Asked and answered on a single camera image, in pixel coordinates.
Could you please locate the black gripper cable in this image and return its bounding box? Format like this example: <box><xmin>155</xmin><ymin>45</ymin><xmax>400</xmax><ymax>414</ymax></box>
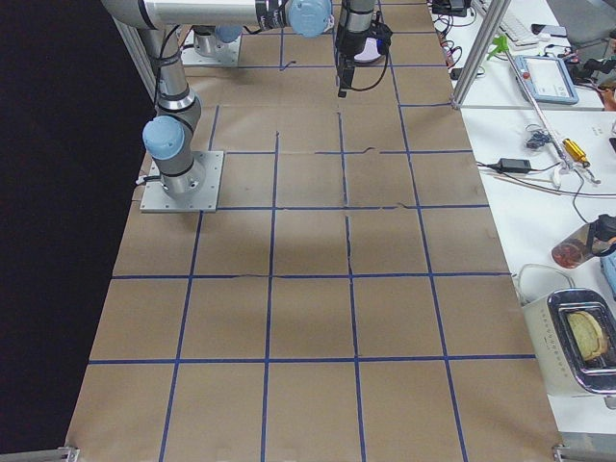
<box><xmin>348</xmin><ymin>12</ymin><xmax>395</xmax><ymax>91</ymax></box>

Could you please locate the blue teach pendant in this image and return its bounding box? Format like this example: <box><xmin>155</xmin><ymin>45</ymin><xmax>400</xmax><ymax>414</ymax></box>
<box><xmin>514</xmin><ymin>55</ymin><xmax>578</xmax><ymax>105</ymax></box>

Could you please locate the bread slice in toaster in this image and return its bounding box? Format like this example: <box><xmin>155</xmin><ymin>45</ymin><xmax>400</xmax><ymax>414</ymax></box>
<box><xmin>567</xmin><ymin>311</ymin><xmax>607</xmax><ymax>361</ymax></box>

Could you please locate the lavender plate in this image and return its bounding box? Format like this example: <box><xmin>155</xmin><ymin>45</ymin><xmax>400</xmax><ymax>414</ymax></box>
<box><xmin>354</xmin><ymin>38</ymin><xmax>385</xmax><ymax>66</ymax></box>

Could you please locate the yellow screwdriver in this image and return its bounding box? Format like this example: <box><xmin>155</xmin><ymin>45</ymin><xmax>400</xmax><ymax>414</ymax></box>
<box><xmin>562</xmin><ymin>138</ymin><xmax>590</xmax><ymax>167</ymax></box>

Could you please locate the long white rod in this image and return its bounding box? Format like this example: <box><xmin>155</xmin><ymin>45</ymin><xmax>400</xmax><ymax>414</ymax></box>
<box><xmin>502</xmin><ymin>48</ymin><xmax>574</xmax><ymax>170</ymax></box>

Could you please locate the cream toaster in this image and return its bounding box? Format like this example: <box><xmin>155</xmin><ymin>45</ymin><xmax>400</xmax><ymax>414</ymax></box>
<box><xmin>523</xmin><ymin>288</ymin><xmax>615</xmax><ymax>397</ymax></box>

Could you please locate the green clamp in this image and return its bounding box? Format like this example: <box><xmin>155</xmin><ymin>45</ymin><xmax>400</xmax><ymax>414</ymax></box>
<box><xmin>486</xmin><ymin>35</ymin><xmax>509</xmax><ymax>61</ymax></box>

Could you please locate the aluminium corner post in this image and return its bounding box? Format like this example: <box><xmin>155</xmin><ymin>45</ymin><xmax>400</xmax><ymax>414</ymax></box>
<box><xmin>451</xmin><ymin>0</ymin><xmax>510</xmax><ymax>109</ymax></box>

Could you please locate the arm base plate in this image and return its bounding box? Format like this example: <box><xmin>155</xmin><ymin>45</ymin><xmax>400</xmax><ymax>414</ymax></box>
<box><xmin>181</xmin><ymin>30</ymin><xmax>242</xmax><ymax>67</ymax></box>
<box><xmin>140</xmin><ymin>151</ymin><xmax>224</xmax><ymax>213</ymax></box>

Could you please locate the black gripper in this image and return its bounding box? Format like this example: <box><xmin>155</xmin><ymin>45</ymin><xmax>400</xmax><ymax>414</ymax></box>
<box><xmin>335</xmin><ymin>29</ymin><xmax>368</xmax><ymax>98</ymax></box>

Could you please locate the black power adapter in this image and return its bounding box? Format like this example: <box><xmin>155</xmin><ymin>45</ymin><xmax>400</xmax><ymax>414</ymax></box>
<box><xmin>497</xmin><ymin>158</ymin><xmax>532</xmax><ymax>174</ymax></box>

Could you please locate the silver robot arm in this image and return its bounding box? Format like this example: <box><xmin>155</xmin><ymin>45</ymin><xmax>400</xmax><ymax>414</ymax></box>
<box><xmin>192</xmin><ymin>25</ymin><xmax>243</xmax><ymax>58</ymax></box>
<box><xmin>103</xmin><ymin>1</ymin><xmax>333</xmax><ymax>199</ymax></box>

